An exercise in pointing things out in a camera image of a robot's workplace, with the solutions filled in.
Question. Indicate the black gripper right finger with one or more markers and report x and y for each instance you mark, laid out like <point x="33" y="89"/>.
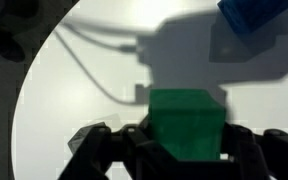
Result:
<point x="270" y="153"/>

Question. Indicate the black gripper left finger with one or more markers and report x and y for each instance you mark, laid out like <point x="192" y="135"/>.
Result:
<point x="104" y="153"/>

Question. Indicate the green block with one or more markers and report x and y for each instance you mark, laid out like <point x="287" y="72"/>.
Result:
<point x="187" y="126"/>

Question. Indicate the blue block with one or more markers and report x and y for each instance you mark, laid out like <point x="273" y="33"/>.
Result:
<point x="250" y="13"/>

